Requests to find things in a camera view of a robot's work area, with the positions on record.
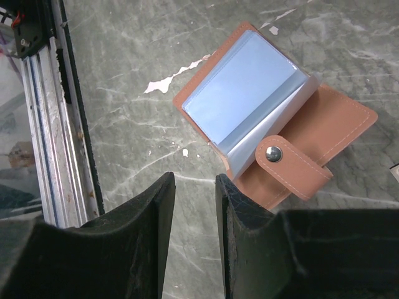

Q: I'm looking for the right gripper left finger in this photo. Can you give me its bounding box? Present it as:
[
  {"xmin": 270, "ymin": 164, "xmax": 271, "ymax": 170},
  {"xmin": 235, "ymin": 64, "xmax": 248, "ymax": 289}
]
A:
[{"xmin": 1, "ymin": 172, "xmax": 175, "ymax": 298}]

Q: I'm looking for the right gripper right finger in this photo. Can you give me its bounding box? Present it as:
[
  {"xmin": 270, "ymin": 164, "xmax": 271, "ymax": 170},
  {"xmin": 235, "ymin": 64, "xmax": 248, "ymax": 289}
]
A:
[{"xmin": 215, "ymin": 174, "xmax": 398, "ymax": 298}]

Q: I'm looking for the pink leather card holder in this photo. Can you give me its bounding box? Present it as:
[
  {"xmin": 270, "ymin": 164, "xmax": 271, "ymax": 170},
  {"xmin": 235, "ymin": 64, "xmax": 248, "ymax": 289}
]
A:
[{"xmin": 173, "ymin": 22, "xmax": 378, "ymax": 209}]

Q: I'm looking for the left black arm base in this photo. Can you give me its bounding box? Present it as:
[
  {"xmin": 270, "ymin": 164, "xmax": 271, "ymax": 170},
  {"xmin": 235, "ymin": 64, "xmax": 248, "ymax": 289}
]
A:
[{"xmin": 1, "ymin": 0, "xmax": 56, "ymax": 59}]

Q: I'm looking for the black book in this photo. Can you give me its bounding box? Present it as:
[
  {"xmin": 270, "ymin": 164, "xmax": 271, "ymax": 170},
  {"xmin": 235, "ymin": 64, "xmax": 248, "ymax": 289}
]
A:
[{"xmin": 390, "ymin": 164, "xmax": 399, "ymax": 182}]

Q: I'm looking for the aluminium frame rail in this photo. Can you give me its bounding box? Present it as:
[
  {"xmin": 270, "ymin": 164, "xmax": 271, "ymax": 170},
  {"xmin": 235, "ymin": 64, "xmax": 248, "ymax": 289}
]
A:
[{"xmin": 0, "ymin": 0, "xmax": 105, "ymax": 228}]

